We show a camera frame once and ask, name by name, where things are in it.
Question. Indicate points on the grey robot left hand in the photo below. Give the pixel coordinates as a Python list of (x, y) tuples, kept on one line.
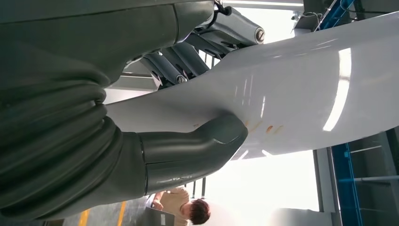
[(93, 34)]

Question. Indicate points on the blue steel shelf rack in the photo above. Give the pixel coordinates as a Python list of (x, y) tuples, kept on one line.
[(346, 187)]

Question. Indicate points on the grey laptop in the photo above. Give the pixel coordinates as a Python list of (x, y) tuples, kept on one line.
[(156, 218)]

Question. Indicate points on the person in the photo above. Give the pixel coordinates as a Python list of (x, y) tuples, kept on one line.
[(174, 202)]

